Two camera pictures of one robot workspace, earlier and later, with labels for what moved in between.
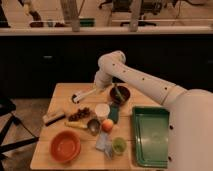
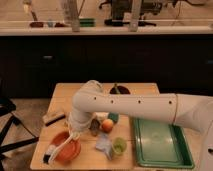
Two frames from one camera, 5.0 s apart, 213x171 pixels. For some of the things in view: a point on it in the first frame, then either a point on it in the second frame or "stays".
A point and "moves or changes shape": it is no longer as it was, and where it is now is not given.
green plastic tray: [151, 136] stays
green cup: [119, 145] stays
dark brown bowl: [125, 93] stays
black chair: [8, 108] stays
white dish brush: [76, 97] moves or changes shape
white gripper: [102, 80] → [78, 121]
